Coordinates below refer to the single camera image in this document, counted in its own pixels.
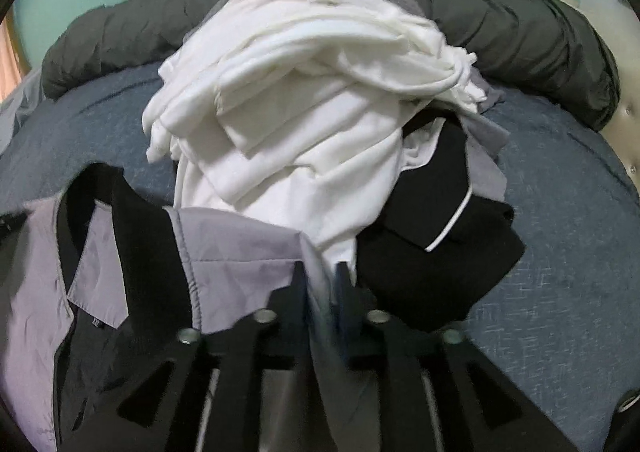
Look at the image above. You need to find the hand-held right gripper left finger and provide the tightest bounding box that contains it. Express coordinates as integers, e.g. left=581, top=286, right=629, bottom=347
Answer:
left=57, top=259, right=326, bottom=452

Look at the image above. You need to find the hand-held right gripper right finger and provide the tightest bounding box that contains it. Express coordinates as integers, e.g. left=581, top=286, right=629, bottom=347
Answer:
left=334, top=259, right=581, bottom=452

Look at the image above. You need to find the grey jacket with black trim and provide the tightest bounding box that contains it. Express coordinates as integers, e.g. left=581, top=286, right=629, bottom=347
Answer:
left=0, top=162, right=361, bottom=452

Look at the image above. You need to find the white garment pile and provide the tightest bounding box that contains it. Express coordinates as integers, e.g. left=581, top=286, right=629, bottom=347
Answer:
left=141, top=0, right=488, bottom=278

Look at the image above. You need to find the black garment with white piping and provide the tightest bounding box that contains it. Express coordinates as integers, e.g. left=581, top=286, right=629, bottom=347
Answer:
left=355, top=115, right=526, bottom=333

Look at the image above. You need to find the dark grey garment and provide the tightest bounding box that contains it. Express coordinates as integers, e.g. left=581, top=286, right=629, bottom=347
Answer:
left=280, top=0, right=512, bottom=205

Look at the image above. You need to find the blue-grey bed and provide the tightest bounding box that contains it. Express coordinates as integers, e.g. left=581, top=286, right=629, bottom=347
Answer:
left=0, top=62, right=640, bottom=452

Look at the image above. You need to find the dark grey rolled duvet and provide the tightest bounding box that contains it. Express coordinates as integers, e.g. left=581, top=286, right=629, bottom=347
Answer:
left=40, top=0, right=621, bottom=132

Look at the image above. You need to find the light grey blanket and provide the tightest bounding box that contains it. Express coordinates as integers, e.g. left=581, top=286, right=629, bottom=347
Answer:
left=0, top=67, right=46, bottom=153

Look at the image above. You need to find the pink curtain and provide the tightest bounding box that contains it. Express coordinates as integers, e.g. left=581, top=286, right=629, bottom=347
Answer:
left=0, top=22, right=31, bottom=103

